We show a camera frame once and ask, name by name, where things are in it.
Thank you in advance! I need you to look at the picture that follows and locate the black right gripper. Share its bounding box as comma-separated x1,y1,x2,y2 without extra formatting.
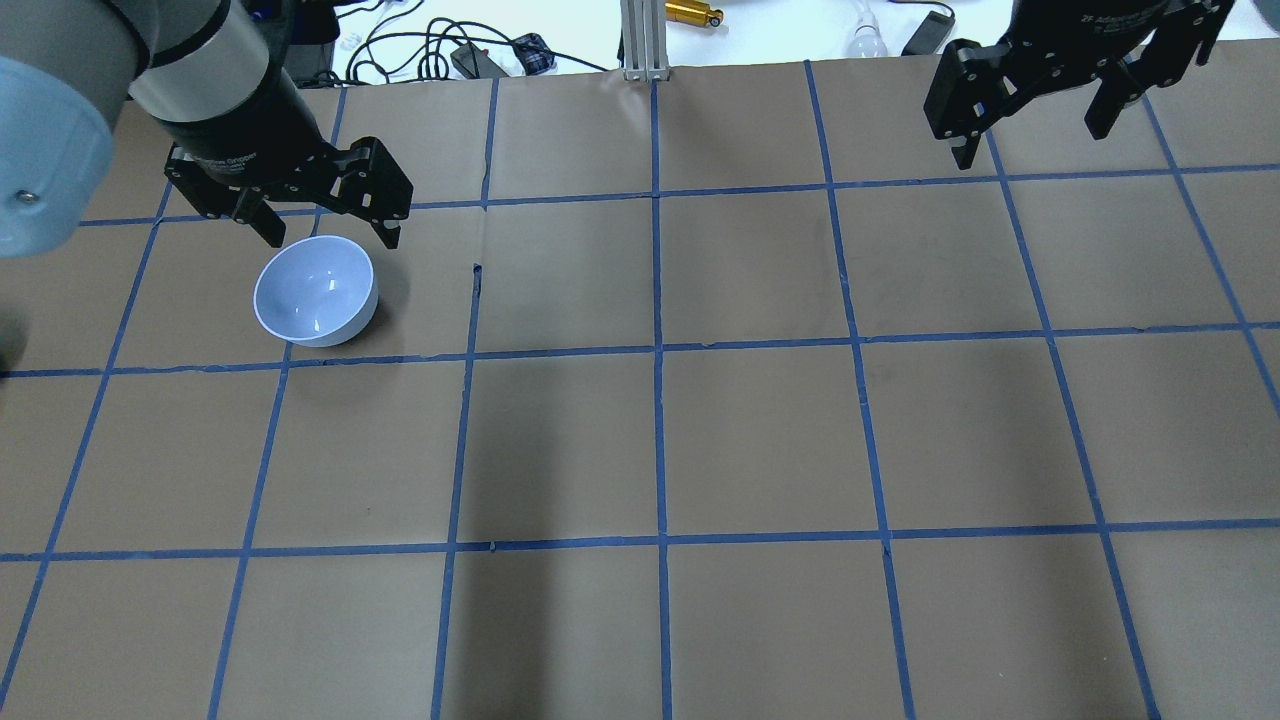
923,1,1235,170

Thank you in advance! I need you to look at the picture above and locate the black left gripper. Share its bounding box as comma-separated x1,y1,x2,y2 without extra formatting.
160,65,413,250

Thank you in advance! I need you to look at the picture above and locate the blue bowl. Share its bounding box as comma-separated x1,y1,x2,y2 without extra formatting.
252,234,380,348

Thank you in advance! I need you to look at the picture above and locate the white light bulb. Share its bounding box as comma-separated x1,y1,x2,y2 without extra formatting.
847,1,890,58

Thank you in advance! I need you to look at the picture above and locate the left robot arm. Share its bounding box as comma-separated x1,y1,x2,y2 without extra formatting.
1,1,413,258

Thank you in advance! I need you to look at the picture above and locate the gold cylinder tool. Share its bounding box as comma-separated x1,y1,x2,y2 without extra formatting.
664,0,724,28

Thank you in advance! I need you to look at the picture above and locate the black cable bundle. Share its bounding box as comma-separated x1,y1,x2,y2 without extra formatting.
346,15,611,83

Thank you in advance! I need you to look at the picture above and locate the aluminium frame post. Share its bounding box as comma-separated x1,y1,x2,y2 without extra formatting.
620,0,671,82

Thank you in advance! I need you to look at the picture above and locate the black power adapter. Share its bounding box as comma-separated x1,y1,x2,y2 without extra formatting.
900,10,955,56

